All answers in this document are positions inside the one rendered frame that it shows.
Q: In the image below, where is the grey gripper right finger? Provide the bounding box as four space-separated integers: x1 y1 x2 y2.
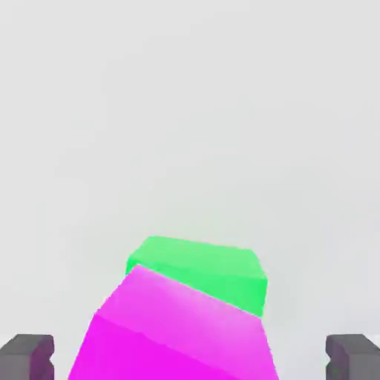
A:
325 333 380 380

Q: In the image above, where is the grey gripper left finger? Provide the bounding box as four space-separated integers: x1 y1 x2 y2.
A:
0 333 56 380

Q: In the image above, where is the small magenta cube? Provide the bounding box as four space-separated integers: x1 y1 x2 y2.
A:
67 263 281 380

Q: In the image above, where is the small green cube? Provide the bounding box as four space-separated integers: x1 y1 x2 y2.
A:
125 235 269 318

